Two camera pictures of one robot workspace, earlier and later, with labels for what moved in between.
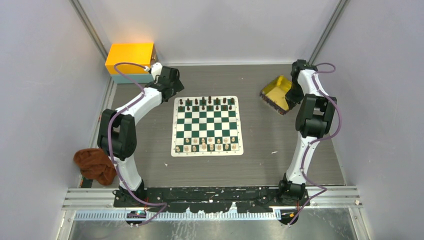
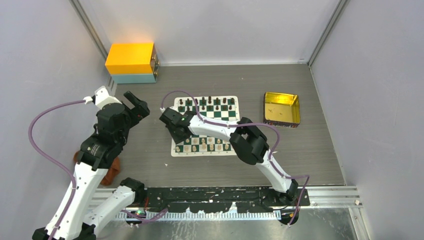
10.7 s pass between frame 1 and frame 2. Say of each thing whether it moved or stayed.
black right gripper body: moved
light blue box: stayed
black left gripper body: moved
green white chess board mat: stayed
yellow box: stayed
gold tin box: moved
